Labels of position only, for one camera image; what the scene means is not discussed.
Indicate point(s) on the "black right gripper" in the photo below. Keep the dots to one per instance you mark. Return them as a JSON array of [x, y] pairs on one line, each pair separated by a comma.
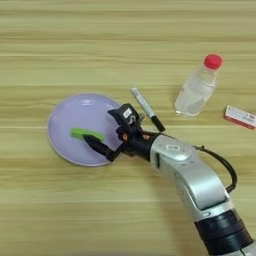
[[140, 143]]

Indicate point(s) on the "green rectangular block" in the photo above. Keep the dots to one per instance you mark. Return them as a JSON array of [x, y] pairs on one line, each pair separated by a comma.
[[80, 132]]

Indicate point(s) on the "white marker with black cap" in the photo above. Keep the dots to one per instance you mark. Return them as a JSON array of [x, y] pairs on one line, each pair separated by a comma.
[[144, 103]]

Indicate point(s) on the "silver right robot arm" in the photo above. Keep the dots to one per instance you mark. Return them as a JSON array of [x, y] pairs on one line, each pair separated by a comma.
[[196, 183]]

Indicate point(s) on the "lilac round plate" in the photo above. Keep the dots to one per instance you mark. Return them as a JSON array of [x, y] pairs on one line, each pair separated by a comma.
[[73, 113]]

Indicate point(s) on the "clear bottle with red cap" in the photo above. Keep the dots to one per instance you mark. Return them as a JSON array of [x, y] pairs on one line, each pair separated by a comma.
[[196, 91]]

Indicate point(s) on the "red and white small box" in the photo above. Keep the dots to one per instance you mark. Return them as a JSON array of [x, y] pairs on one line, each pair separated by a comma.
[[240, 117]]

